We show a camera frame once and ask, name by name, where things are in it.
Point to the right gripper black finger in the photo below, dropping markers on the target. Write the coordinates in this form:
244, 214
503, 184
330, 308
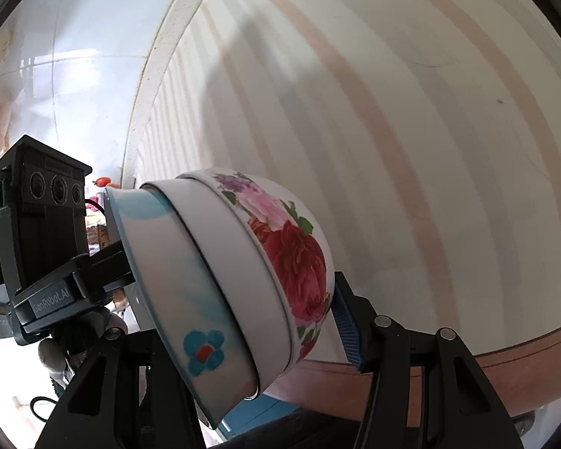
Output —
427, 389

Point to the white gloved hand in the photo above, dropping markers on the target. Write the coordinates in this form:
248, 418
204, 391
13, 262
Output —
63, 352

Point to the white bowl with blue dots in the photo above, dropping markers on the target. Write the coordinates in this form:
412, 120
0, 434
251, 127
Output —
184, 301

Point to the plain white bowl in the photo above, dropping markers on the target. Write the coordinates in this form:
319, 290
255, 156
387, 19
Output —
239, 269

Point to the striped table mat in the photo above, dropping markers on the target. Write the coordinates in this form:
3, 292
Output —
424, 135

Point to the rose pattern bowl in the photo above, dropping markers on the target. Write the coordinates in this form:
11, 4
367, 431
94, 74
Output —
291, 241

